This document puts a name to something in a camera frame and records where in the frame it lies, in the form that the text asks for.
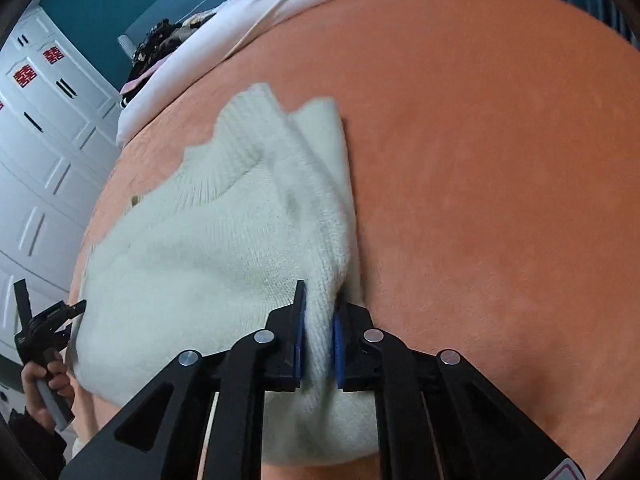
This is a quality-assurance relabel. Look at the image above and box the pile of dark clothes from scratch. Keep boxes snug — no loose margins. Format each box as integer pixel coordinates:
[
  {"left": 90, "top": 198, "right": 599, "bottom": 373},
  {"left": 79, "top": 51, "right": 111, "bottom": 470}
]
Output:
[{"left": 118, "top": 9, "right": 221, "bottom": 107}]

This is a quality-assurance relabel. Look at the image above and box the white knitted sweater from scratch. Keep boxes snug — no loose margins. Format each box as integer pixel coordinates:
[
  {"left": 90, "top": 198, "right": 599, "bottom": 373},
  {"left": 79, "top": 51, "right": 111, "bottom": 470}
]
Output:
[{"left": 68, "top": 83, "right": 381, "bottom": 467}]

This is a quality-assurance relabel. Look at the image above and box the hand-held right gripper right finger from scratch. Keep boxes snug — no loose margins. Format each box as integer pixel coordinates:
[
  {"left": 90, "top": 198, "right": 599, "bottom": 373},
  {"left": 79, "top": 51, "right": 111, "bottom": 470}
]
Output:
[{"left": 332, "top": 300, "right": 587, "bottom": 480}]

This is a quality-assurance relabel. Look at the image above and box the orange blanket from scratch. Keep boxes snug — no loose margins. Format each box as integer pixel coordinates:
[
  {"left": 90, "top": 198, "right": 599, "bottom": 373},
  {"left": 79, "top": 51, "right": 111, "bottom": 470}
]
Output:
[{"left": 68, "top": 0, "right": 640, "bottom": 480}]

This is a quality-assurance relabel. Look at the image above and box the white wardrobe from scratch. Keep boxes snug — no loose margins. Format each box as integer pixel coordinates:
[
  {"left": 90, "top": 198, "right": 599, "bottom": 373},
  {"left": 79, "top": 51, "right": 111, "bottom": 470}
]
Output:
[{"left": 0, "top": 2, "right": 123, "bottom": 391}]

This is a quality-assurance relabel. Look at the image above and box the teal headboard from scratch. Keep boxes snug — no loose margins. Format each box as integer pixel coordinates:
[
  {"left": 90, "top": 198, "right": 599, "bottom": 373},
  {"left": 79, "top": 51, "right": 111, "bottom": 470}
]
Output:
[{"left": 39, "top": 0, "right": 296, "bottom": 92}]

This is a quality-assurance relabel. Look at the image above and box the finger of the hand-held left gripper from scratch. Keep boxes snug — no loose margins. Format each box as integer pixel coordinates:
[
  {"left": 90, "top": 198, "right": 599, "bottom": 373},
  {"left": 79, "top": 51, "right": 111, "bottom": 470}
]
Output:
[{"left": 56, "top": 299, "right": 88, "bottom": 323}]

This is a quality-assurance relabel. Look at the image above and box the white quilt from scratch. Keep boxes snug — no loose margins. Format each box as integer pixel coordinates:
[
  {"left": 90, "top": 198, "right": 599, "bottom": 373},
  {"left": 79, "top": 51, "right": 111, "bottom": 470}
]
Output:
[{"left": 116, "top": 0, "right": 461, "bottom": 147}]

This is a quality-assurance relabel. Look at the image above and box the person's left hand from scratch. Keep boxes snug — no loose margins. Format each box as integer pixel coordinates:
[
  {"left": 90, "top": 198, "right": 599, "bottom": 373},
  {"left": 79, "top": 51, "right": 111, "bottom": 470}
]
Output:
[{"left": 20, "top": 350, "right": 76, "bottom": 432}]

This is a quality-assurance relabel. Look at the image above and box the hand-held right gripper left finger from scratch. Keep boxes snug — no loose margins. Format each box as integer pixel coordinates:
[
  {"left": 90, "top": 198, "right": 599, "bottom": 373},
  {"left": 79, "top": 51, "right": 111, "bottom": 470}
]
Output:
[{"left": 59, "top": 280, "right": 307, "bottom": 480}]

